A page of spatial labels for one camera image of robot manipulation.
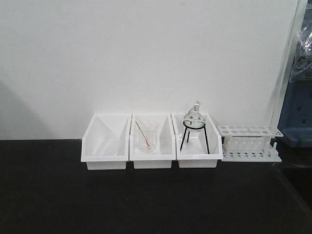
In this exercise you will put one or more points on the small glass beaker in bin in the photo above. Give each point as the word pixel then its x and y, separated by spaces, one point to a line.
pixel 147 136

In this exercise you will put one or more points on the thin glass stirring rod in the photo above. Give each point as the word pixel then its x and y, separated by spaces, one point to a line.
pixel 146 141

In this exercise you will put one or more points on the white middle storage bin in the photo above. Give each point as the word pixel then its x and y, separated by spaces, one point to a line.
pixel 165 152

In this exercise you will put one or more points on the white storage bin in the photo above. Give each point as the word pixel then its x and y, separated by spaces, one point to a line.
pixel 194 153
pixel 165 152
pixel 105 144

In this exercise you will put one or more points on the glass alcohol lamp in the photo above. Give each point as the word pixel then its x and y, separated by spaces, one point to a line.
pixel 194 121

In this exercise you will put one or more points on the white right storage bin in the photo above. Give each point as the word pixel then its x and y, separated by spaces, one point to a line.
pixel 194 153

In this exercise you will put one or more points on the white left storage bin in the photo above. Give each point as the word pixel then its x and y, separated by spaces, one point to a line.
pixel 105 144

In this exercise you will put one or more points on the white test tube rack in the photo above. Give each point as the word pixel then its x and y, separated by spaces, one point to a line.
pixel 249 143

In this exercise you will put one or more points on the grey drying pegboard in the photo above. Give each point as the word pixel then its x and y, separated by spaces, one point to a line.
pixel 295 121

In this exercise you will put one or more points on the clear plastic bag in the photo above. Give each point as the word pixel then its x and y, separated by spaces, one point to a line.
pixel 302 64

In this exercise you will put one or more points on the black wire tripod stand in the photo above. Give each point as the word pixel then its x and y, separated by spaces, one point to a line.
pixel 187 131

